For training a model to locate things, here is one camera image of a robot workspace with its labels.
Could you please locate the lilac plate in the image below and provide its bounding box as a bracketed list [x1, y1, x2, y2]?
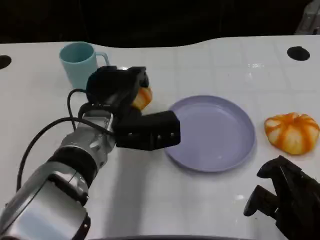
[163, 94, 256, 174]

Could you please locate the pale green mug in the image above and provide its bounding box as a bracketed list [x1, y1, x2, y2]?
[59, 41, 110, 90]

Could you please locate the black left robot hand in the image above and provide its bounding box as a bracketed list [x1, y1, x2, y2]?
[85, 65, 151, 123]

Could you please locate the orange white toy bread roll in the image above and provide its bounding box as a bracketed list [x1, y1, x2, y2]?
[264, 112, 320, 155]
[131, 86, 153, 110]

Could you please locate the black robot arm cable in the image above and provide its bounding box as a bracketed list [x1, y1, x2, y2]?
[16, 116, 116, 192]
[66, 88, 89, 131]

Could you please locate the grey background machine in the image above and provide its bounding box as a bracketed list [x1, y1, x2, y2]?
[294, 0, 320, 36]

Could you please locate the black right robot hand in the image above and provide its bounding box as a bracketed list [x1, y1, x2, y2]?
[243, 154, 320, 240]

